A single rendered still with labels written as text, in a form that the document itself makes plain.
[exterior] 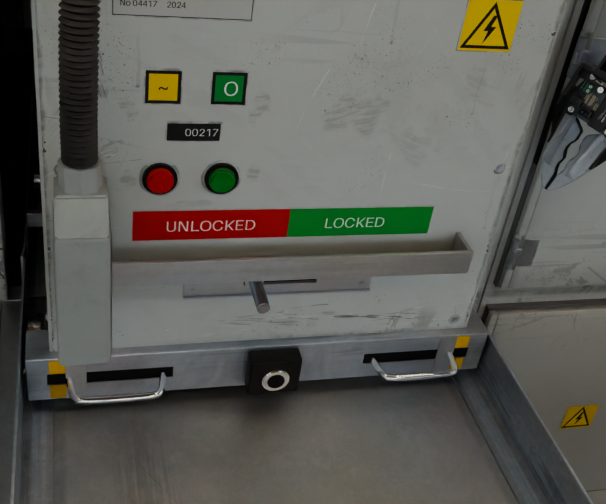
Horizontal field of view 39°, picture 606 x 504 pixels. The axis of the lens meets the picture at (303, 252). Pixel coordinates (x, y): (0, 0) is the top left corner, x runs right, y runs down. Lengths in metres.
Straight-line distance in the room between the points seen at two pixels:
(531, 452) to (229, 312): 0.37
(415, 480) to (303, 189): 0.35
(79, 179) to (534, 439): 0.58
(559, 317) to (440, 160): 0.55
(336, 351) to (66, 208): 0.40
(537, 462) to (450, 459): 0.10
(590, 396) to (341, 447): 0.68
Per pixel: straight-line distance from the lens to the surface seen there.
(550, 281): 1.32
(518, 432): 1.03
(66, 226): 0.73
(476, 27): 0.84
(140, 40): 0.77
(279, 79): 0.80
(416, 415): 1.04
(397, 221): 0.92
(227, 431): 0.98
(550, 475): 0.99
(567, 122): 1.04
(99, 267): 0.75
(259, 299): 0.88
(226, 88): 0.79
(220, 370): 0.98
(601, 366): 1.51
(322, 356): 1.00
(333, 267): 0.88
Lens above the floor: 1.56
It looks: 34 degrees down
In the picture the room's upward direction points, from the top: 9 degrees clockwise
